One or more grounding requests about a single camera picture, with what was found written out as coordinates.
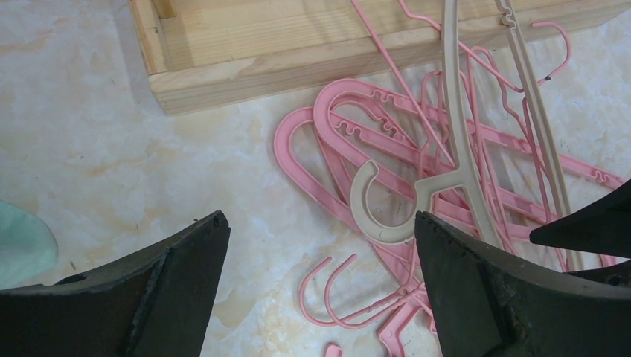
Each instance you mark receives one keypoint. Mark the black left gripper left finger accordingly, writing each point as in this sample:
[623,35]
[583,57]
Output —
[154,302]

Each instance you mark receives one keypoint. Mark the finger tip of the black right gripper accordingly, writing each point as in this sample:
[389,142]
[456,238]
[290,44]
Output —
[603,227]

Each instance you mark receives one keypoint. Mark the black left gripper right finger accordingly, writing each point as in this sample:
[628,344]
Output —
[487,302]

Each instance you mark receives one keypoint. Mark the beige plastic hanger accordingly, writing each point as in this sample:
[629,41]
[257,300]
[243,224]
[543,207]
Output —
[465,173]

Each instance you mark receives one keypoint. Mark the pink plastic hanger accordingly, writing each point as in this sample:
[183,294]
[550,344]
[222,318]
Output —
[393,257]
[392,139]
[394,335]

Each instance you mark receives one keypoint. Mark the pink plastic hanger inner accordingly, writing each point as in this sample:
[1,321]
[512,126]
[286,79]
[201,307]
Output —
[392,139]

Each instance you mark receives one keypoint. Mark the folded green cloth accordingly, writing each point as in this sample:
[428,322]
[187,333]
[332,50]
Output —
[28,247]

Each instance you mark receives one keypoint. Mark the pink plastic hanger outer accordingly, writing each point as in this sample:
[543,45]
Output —
[393,257]

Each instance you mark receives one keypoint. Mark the wooden hanger rack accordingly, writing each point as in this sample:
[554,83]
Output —
[202,54]

